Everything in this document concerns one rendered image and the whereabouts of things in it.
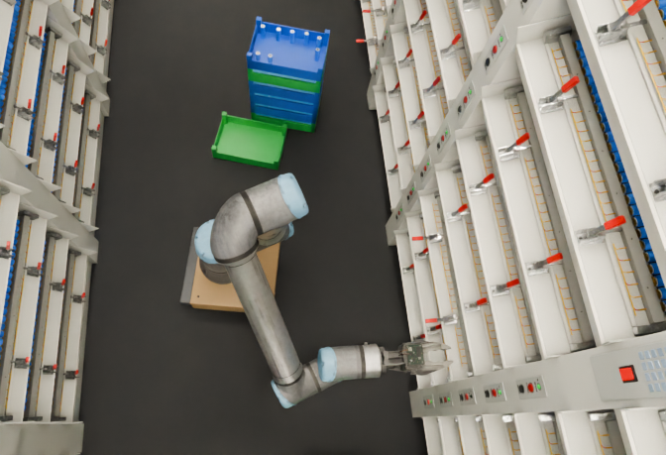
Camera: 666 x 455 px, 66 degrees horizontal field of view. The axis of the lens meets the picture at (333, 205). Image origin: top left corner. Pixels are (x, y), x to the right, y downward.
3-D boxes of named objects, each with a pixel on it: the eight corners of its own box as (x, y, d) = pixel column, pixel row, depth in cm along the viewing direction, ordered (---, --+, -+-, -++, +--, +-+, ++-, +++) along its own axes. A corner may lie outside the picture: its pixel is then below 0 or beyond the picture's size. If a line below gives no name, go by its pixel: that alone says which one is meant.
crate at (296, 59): (247, 68, 207) (246, 56, 200) (257, 30, 215) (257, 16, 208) (320, 81, 208) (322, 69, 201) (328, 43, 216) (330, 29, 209)
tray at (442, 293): (452, 382, 159) (450, 381, 150) (420, 200, 181) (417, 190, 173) (520, 374, 154) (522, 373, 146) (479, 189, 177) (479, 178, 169)
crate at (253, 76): (248, 80, 215) (247, 68, 207) (258, 43, 223) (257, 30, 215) (319, 93, 216) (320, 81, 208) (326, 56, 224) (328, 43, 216)
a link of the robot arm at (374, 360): (363, 379, 147) (359, 344, 150) (380, 378, 147) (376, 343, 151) (367, 377, 139) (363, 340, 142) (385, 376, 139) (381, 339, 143)
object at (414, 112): (416, 176, 185) (411, 160, 173) (392, 41, 208) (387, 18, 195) (474, 165, 181) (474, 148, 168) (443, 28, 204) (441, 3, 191)
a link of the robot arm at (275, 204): (234, 218, 195) (234, 182, 122) (277, 200, 199) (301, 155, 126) (251, 256, 194) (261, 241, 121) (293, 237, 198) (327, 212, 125)
